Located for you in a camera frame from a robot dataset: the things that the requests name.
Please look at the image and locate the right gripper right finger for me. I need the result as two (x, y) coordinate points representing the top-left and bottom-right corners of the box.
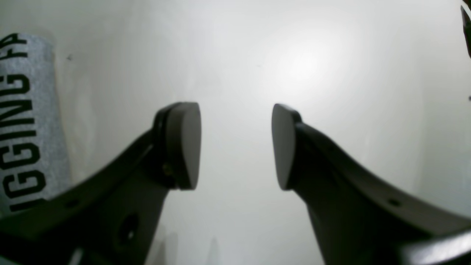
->
(272, 104), (471, 265)

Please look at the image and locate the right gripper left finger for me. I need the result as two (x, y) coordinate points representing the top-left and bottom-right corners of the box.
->
(1, 102), (202, 265)

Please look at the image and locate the grey T-shirt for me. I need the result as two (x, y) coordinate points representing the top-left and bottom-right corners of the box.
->
(0, 32), (72, 218)

